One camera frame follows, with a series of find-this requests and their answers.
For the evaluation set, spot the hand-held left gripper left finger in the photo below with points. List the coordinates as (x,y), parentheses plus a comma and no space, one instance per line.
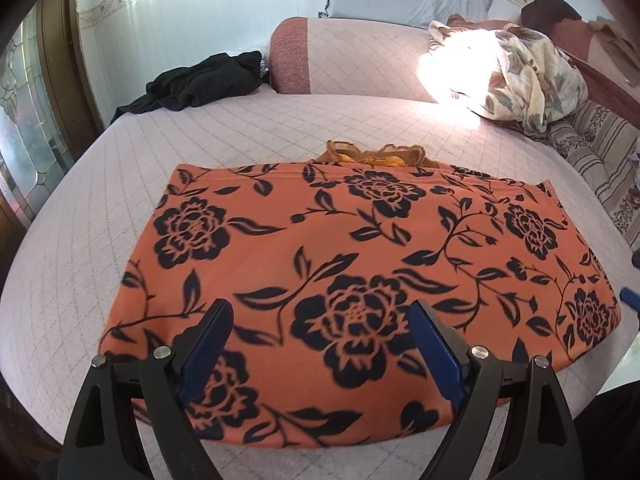
(207,350)

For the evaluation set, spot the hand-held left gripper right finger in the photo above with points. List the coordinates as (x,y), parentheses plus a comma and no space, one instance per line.
(435,355)

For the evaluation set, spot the orange floral shirt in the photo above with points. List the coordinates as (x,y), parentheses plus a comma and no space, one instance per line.
(325,240)

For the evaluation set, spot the striped floral cushion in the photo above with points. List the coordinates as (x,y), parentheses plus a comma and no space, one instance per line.
(600,150)

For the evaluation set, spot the person's dark clothing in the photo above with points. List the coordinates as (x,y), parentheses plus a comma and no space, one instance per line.
(615,435)

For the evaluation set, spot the cream floral blanket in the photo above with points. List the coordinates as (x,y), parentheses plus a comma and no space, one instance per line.
(525,75)

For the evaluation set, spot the brown fleece jacket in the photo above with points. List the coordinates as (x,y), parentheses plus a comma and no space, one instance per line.
(617,42)

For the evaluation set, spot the dark brown cloth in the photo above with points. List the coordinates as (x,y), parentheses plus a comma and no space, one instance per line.
(550,10)

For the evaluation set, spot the black cloth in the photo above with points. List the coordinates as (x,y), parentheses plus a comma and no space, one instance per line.
(200,82)

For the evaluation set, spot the stained glass door panel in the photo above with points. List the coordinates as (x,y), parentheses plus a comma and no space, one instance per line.
(25,110)

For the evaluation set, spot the pink quilted bolster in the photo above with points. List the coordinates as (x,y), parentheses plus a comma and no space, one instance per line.
(350,60)

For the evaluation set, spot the wooden door frame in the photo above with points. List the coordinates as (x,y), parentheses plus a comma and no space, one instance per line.
(70,60)

